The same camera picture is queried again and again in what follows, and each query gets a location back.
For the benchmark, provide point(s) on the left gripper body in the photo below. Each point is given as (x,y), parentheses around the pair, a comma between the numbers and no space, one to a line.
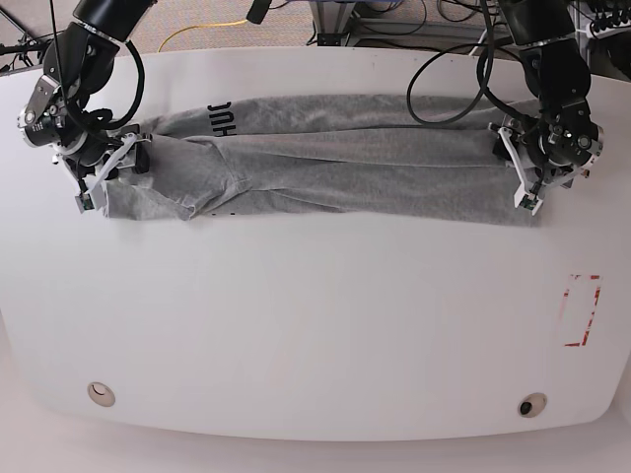
(545,159)

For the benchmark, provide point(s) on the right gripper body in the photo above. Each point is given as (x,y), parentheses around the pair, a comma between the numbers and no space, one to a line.
(89,163)

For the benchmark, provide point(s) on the grey printed T-shirt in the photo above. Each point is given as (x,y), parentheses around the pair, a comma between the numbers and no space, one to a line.
(321,154)

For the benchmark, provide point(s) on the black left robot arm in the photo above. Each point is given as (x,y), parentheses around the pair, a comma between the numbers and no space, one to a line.
(555,72)

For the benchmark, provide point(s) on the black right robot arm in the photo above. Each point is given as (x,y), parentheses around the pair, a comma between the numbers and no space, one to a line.
(77,64)

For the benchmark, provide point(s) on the black tripod stand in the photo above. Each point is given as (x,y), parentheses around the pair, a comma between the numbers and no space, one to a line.
(23,23)

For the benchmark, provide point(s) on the red tape rectangle marking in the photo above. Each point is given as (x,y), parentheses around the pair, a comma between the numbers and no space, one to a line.
(578,309)

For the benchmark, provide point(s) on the white power strip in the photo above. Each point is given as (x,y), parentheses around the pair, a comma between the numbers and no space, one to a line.
(607,26)

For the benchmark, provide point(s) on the open table grommet hole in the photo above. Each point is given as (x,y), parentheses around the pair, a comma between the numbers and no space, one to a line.
(532,405)

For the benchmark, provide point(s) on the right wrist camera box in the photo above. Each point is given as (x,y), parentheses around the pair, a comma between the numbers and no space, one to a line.
(91,200)

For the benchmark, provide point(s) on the aluminium frame stand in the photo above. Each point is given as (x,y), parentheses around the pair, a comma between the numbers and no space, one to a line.
(424,25)

